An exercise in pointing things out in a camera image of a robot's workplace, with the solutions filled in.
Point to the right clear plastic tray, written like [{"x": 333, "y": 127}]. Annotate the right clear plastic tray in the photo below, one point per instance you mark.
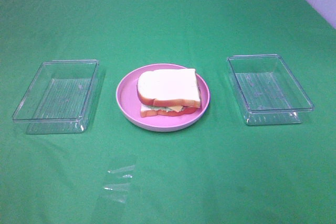
[{"x": 266, "y": 91}]

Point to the clear plastic tray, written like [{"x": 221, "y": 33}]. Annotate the clear plastic tray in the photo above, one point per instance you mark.
[
  {"x": 60, "y": 98},
  {"x": 266, "y": 91}
]

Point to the clear plastic film piece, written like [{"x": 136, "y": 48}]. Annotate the clear plastic film piece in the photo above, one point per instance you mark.
[{"x": 117, "y": 183}]

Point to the pink round plate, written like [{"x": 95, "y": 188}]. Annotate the pink round plate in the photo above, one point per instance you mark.
[{"x": 129, "y": 103}]

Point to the toy bread slice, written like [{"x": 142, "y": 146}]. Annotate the toy bread slice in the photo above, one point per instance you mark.
[
  {"x": 169, "y": 87},
  {"x": 186, "y": 110}
]

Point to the yellow toy cheese slice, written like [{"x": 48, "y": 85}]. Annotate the yellow toy cheese slice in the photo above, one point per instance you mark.
[{"x": 177, "y": 108}]

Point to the left clear plastic tray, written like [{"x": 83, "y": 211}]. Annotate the left clear plastic tray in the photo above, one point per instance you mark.
[{"x": 60, "y": 98}]

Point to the green tablecloth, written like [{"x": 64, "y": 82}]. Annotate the green tablecloth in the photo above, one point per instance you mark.
[{"x": 218, "y": 170}]

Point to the green toy lettuce leaf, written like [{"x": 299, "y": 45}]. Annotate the green toy lettuce leaf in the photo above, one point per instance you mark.
[{"x": 155, "y": 108}]

